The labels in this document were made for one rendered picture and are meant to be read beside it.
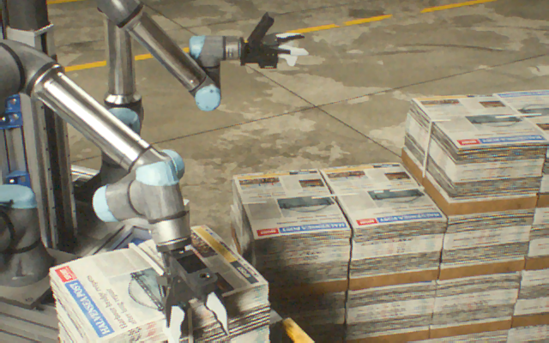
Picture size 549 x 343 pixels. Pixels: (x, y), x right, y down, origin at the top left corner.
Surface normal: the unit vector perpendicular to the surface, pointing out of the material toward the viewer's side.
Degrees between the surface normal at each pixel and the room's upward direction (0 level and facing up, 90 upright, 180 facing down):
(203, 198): 0
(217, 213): 0
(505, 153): 90
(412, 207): 1
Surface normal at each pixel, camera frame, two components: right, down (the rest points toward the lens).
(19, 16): -0.36, 0.42
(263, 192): 0.04, -0.88
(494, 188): 0.22, 0.46
